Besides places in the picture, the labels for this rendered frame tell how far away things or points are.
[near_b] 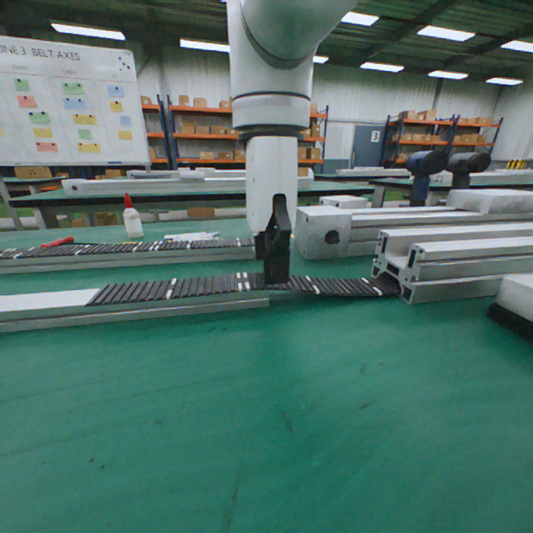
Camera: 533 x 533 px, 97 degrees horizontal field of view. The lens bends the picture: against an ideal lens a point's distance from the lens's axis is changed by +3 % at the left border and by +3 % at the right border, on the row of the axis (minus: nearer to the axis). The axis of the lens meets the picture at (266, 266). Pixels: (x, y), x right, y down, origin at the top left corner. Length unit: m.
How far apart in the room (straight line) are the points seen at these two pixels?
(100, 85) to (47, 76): 0.42
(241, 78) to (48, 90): 3.15
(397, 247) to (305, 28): 0.32
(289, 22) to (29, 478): 0.34
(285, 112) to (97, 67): 3.08
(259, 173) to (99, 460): 0.26
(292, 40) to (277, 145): 0.08
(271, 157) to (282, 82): 0.06
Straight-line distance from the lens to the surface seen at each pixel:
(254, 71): 0.27
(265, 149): 0.26
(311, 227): 0.48
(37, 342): 0.38
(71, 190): 1.97
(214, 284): 0.34
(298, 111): 0.28
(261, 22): 0.24
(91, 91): 3.28
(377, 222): 0.55
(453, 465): 0.24
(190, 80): 11.09
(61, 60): 3.38
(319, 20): 0.23
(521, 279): 0.41
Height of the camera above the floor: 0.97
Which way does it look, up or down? 24 degrees down
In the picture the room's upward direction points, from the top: straight up
